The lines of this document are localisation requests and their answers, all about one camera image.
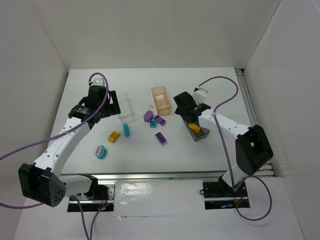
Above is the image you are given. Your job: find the long teal lego brick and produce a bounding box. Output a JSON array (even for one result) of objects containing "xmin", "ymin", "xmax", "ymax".
[{"xmin": 123, "ymin": 123, "xmax": 130, "ymax": 137}]

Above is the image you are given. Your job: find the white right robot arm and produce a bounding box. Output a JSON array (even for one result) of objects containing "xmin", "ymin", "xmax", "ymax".
[{"xmin": 173, "ymin": 91, "xmax": 274, "ymax": 191}]

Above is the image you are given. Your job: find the purple oval lego piece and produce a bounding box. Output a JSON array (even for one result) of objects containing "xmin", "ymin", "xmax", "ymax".
[{"xmin": 143, "ymin": 110, "xmax": 154, "ymax": 123}]

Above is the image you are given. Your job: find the purple lego brick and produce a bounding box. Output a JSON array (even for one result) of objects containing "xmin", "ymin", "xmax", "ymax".
[
  {"xmin": 153, "ymin": 115, "xmax": 166, "ymax": 126},
  {"xmin": 155, "ymin": 132, "xmax": 167, "ymax": 145}
]

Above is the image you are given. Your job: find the clear plastic container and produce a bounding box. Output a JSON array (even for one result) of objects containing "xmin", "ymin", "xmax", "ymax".
[{"xmin": 118, "ymin": 92, "xmax": 134, "ymax": 124}]

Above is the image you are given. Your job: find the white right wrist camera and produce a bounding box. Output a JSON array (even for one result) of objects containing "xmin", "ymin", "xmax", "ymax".
[{"xmin": 192, "ymin": 87, "xmax": 208, "ymax": 105}]

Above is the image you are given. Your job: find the aluminium rail right side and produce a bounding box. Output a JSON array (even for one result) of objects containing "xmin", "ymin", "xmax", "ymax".
[{"xmin": 234, "ymin": 68, "xmax": 275, "ymax": 178}]

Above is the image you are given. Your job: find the yellow curved lego brick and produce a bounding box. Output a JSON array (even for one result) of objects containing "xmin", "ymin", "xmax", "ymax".
[{"xmin": 108, "ymin": 131, "xmax": 120, "ymax": 143}]

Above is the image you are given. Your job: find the aluminium rail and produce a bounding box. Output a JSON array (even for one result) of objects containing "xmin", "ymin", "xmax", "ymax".
[
  {"xmin": 59, "ymin": 170, "xmax": 275, "ymax": 182},
  {"xmin": 234, "ymin": 68, "xmax": 275, "ymax": 178}
]

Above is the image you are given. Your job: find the aluminium rail front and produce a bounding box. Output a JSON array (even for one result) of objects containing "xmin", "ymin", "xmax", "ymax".
[{"xmin": 59, "ymin": 170, "xmax": 275, "ymax": 182}]

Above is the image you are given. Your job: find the small teal lego brick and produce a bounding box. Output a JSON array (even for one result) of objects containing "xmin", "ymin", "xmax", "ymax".
[{"xmin": 149, "ymin": 120, "xmax": 157, "ymax": 128}]

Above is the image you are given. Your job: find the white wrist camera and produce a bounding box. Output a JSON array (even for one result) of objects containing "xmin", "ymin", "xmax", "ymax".
[
  {"xmin": 192, "ymin": 87, "xmax": 208, "ymax": 105},
  {"xmin": 89, "ymin": 77, "xmax": 106, "ymax": 87}
]

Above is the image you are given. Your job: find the teal decorated lego piece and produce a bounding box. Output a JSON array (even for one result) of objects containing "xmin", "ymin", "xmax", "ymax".
[{"xmin": 95, "ymin": 145, "xmax": 107, "ymax": 160}]

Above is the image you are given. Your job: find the orange translucent plastic container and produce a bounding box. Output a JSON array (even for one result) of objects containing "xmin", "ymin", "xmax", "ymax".
[{"xmin": 151, "ymin": 86, "xmax": 172, "ymax": 116}]

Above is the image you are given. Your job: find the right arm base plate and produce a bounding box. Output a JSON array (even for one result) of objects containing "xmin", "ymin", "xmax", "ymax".
[{"xmin": 199, "ymin": 182, "xmax": 250, "ymax": 210}]

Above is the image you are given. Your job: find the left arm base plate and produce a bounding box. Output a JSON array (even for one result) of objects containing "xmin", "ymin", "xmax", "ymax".
[{"xmin": 75, "ymin": 182, "xmax": 116, "ymax": 212}]

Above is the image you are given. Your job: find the yellow oval lego piece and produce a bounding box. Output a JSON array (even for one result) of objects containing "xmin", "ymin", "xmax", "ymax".
[{"xmin": 188, "ymin": 123, "xmax": 201, "ymax": 133}]

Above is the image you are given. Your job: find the dark smoky plastic container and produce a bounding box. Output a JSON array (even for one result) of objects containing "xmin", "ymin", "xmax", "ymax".
[{"xmin": 183, "ymin": 120, "xmax": 210, "ymax": 142}]

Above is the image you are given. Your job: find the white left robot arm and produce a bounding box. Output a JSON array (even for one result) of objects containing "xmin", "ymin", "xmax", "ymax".
[{"xmin": 18, "ymin": 84, "xmax": 121, "ymax": 207}]

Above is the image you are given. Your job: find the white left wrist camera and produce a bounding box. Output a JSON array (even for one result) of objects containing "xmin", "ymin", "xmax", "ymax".
[{"xmin": 89, "ymin": 77, "xmax": 106, "ymax": 87}]

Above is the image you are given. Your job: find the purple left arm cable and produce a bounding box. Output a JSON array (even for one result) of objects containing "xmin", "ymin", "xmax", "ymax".
[{"xmin": 0, "ymin": 72, "xmax": 111, "ymax": 240}]

